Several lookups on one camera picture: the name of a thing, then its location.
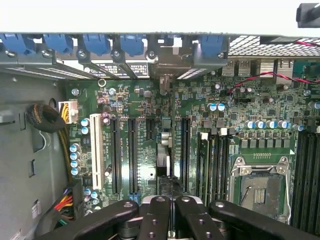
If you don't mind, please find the green motherboard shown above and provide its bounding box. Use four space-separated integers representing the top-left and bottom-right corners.
63 74 320 233

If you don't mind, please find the CPU socket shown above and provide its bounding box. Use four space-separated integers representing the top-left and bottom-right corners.
229 155 294 224

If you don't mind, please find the short black expansion slot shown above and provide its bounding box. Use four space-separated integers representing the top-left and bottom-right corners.
145 118 155 141

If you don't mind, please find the white expansion slot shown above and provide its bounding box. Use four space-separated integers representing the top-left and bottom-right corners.
89 113 105 191

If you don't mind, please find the open black PC case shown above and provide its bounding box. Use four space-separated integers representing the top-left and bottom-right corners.
0 31 320 240

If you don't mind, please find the coloured power wire bundle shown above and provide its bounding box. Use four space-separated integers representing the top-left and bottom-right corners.
43 182 83 228

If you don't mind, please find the braided black yellow power wire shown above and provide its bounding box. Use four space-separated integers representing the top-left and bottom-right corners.
26 101 81 183

